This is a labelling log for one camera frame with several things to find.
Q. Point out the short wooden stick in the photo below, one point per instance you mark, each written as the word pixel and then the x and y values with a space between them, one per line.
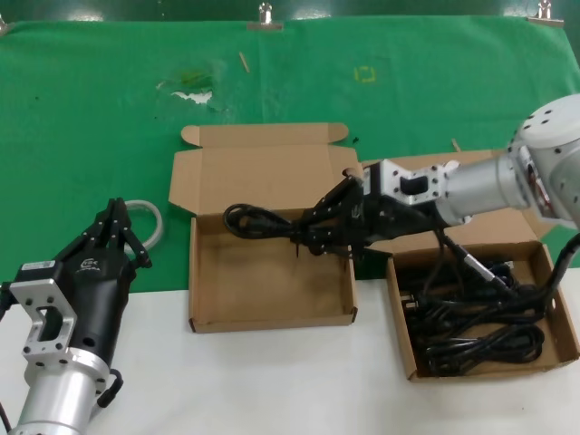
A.
pixel 455 145

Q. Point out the silver left wrist bracket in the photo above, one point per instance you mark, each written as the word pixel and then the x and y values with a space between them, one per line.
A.
pixel 27 294

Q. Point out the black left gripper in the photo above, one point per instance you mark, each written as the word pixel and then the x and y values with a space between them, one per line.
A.
pixel 97 299

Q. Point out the cardboard box with round hole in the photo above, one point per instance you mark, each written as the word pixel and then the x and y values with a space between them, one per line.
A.
pixel 272 290

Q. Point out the silver binder clip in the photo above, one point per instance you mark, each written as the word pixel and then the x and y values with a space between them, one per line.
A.
pixel 546 20
pixel 265 25

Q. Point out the cardboard box with oval hole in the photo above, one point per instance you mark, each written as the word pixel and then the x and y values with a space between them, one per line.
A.
pixel 562 326

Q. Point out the green table cloth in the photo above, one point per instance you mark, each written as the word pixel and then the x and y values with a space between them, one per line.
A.
pixel 90 136

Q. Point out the clear tape roll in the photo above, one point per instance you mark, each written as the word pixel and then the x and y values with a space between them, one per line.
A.
pixel 154 213

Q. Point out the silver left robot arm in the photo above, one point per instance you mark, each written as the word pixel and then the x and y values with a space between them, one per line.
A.
pixel 59 399

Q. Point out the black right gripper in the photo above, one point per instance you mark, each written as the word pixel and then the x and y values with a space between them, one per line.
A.
pixel 389 222

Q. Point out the long wooden stick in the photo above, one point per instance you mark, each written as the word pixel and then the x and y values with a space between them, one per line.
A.
pixel 244 62

